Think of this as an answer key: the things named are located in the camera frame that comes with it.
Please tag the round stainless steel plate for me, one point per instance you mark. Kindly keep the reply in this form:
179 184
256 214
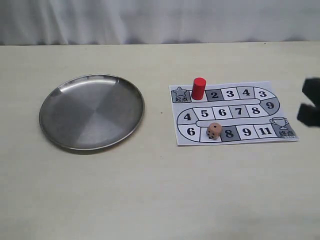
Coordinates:
91 112

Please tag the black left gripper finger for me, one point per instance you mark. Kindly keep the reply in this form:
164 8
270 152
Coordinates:
309 115

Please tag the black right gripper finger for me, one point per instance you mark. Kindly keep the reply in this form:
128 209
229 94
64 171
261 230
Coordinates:
311 89

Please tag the white backdrop curtain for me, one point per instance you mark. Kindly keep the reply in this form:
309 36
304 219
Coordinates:
68 22

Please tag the printed paper game board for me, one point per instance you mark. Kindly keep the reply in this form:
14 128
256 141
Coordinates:
249 112

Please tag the red cylinder game piece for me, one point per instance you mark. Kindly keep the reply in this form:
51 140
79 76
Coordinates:
198 88

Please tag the wooden die with black pips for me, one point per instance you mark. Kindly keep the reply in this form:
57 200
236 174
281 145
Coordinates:
214 130

